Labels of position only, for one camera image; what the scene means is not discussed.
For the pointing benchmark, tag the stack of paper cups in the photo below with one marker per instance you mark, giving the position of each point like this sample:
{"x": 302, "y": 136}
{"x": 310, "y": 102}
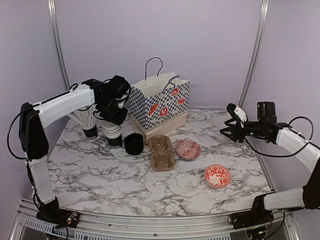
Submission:
{"x": 113, "y": 133}

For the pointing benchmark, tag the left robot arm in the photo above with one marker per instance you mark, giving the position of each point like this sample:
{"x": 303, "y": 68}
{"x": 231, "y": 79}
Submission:
{"x": 108, "y": 98}

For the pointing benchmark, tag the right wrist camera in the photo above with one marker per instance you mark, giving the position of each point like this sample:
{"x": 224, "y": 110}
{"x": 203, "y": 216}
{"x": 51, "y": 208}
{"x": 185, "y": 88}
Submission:
{"x": 266, "y": 112}

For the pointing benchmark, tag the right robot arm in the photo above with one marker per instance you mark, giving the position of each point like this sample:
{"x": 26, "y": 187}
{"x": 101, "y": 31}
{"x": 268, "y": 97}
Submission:
{"x": 267, "y": 128}

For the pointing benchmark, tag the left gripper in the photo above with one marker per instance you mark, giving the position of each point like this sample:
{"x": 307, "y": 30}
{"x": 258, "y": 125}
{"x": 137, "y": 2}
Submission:
{"x": 119, "y": 120}

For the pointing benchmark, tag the checkered paper takeout bag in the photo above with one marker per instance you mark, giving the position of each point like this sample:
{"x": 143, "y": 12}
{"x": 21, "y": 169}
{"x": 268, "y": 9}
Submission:
{"x": 159, "y": 104}

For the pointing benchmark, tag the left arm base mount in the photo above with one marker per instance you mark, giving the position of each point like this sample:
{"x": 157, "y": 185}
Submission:
{"x": 64, "y": 218}

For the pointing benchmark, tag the cardboard cup carrier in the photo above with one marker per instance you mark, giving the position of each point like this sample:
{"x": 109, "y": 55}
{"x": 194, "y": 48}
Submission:
{"x": 162, "y": 159}

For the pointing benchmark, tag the aluminium front rail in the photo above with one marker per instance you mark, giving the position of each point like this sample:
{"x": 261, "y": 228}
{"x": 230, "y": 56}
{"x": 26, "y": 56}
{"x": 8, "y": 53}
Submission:
{"x": 99, "y": 226}

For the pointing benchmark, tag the left aluminium frame post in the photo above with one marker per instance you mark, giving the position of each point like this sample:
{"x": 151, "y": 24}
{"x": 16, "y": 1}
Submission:
{"x": 57, "y": 42}

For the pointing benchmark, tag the red patterned bowl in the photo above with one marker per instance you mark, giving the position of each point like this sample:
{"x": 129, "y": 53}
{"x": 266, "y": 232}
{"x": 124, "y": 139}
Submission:
{"x": 188, "y": 150}

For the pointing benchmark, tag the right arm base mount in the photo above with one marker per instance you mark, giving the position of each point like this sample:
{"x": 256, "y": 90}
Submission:
{"x": 246, "y": 219}

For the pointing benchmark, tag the aluminium frame post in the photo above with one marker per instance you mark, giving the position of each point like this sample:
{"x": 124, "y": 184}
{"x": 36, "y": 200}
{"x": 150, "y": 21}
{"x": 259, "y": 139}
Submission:
{"x": 261, "y": 27}
{"x": 57, "y": 42}

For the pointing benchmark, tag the red floral bowl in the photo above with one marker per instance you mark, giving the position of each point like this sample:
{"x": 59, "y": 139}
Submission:
{"x": 217, "y": 176}

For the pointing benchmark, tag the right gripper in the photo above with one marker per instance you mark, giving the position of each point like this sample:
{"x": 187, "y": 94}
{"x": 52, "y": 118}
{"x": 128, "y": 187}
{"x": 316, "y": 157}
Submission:
{"x": 235, "y": 130}

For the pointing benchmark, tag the black cup holding straws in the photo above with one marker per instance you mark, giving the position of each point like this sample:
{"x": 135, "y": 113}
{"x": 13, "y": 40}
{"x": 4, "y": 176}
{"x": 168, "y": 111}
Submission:
{"x": 90, "y": 132}

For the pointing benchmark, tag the right aluminium frame post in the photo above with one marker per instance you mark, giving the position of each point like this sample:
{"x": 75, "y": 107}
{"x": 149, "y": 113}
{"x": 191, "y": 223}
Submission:
{"x": 261, "y": 27}

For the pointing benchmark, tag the stack of black lids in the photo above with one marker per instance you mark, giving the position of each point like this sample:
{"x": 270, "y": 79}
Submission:
{"x": 134, "y": 144}

